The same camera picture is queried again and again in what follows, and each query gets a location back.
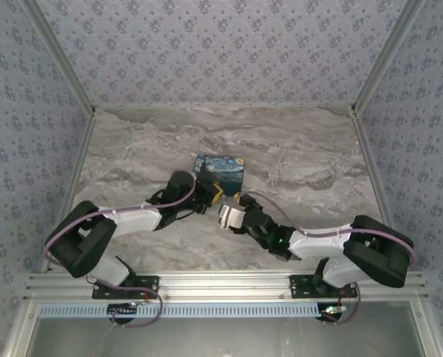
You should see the blue starry night tin box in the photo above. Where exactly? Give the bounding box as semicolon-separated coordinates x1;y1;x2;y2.
193;153;246;197

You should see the black right controller board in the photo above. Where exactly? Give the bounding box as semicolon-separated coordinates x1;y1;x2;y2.
320;303;351;323

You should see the black controller board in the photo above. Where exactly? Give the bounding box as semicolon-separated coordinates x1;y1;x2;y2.
320;303;351;323
108;303;138;324

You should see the grey sheet metal shelf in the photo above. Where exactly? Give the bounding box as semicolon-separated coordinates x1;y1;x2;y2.
1;300;443;357

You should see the black left controller board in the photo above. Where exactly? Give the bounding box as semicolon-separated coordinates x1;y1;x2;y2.
108;303;138;324

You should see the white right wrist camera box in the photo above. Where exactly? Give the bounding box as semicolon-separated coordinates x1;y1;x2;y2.
216;203;248;231

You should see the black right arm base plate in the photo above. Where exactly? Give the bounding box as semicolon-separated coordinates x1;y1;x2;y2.
288;274;358;300

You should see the aluminium mounting rail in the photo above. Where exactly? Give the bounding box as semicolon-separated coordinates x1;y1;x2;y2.
22;270;429;303

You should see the grey slotted cable duct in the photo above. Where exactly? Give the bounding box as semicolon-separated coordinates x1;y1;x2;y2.
38;303;329;320

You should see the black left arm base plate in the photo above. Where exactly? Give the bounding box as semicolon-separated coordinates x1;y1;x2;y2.
91;275;161;300

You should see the aluminium table edge rail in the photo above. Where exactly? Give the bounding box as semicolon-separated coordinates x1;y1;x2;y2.
349;109;410;271
39;111;97;274

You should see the aluminium frame post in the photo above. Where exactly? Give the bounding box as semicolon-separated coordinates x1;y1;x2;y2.
20;0;97;119
349;0;427;119

